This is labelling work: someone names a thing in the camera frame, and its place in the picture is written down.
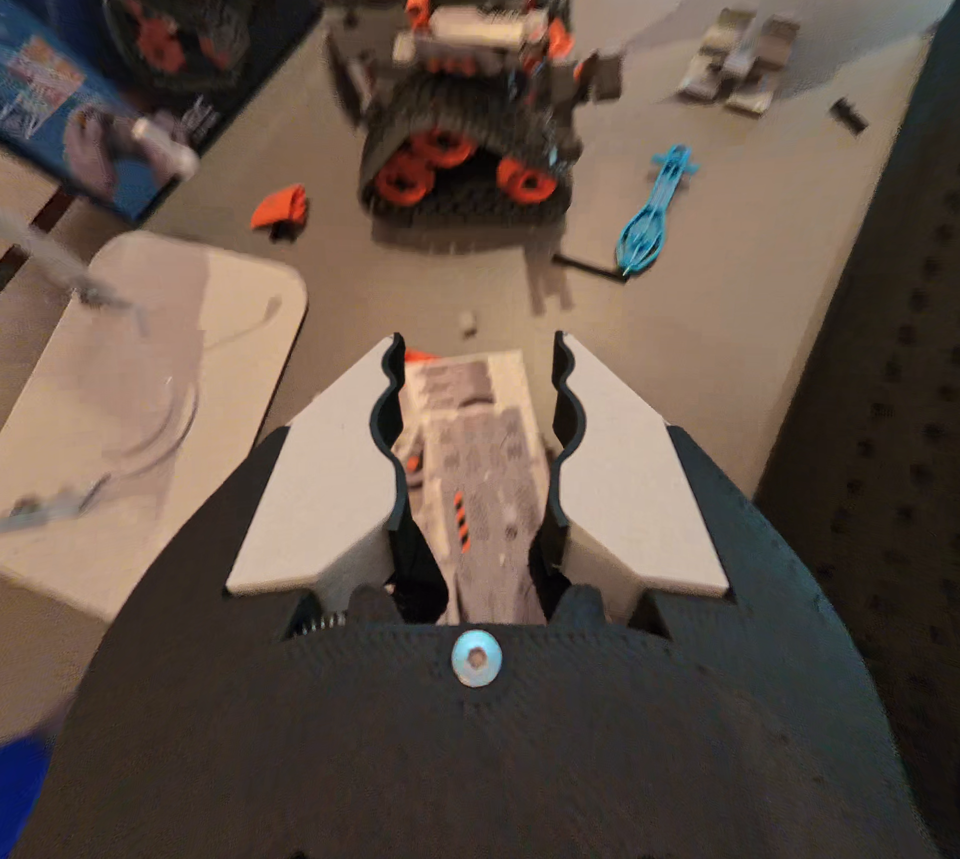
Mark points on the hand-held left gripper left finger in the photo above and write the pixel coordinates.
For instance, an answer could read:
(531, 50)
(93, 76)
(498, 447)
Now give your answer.
(315, 499)

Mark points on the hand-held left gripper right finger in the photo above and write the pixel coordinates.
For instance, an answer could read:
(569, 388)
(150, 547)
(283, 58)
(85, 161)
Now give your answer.
(637, 499)

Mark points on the white sticker sheet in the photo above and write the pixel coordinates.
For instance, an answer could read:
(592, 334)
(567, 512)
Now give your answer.
(480, 439)

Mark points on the grey orange tracked toy robot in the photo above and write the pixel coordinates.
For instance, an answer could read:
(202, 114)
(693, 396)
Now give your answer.
(450, 124)

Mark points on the white book stand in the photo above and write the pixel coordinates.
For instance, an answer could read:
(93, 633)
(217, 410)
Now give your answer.
(225, 364)

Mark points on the small grey toy cube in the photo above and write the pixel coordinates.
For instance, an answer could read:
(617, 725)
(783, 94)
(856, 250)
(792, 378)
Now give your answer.
(469, 323)

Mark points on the long black toy axle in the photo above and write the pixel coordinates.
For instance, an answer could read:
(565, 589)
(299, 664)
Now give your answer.
(592, 268)

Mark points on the light blue brick tool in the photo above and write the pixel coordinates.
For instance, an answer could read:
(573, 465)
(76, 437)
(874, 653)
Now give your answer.
(645, 236)

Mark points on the orange toy cone part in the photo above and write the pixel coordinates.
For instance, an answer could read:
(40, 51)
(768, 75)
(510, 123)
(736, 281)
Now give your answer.
(279, 206)

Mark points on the black toy axle pin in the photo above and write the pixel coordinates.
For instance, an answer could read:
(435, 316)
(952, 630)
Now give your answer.
(847, 115)

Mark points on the grey toy plate assembly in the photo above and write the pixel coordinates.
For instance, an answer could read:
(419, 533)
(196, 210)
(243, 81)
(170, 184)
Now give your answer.
(735, 64)

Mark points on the blue robot kit box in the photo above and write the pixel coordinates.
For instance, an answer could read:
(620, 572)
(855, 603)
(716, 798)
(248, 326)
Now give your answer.
(75, 86)

